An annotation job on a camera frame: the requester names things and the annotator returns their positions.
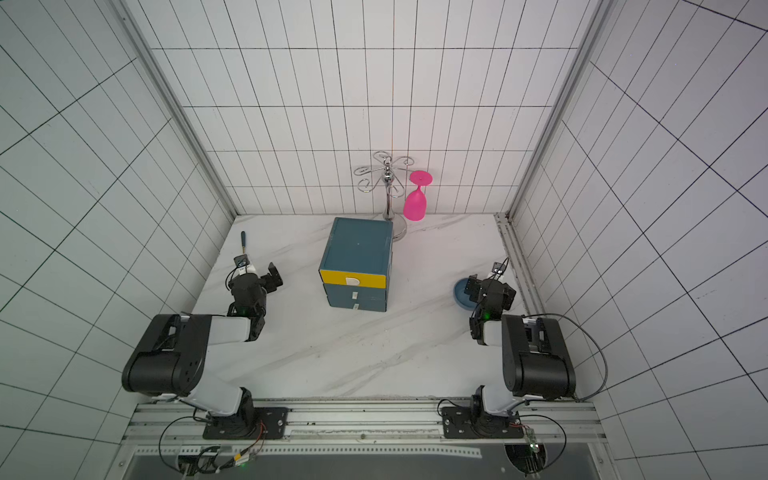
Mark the pink plastic wine glass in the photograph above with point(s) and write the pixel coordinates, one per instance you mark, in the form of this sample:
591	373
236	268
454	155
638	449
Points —
416	202

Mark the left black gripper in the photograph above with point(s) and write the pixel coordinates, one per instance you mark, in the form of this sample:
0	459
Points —
264	280

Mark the yellow top drawer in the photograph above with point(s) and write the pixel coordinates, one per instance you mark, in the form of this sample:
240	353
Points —
366	280

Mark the chrome glass holder stand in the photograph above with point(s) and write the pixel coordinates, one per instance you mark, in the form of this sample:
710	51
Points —
384	170

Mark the teal drawer cabinet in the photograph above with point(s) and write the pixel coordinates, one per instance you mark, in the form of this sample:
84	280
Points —
359	245

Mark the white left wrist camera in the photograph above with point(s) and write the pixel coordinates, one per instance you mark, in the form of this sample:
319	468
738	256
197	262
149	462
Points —
243	265

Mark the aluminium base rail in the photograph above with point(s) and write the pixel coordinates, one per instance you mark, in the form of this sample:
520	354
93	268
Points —
312	426

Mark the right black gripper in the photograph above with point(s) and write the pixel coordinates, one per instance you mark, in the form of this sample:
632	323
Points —
477	288

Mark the teal bottom drawer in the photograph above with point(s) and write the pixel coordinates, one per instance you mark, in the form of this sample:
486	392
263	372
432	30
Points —
363	304

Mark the blue ceramic bowl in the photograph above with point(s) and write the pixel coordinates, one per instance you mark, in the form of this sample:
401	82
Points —
461	297

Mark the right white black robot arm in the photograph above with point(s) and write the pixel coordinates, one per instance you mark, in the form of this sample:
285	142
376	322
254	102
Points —
535	361

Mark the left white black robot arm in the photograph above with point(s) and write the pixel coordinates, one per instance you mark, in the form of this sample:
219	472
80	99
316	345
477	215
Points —
170	359

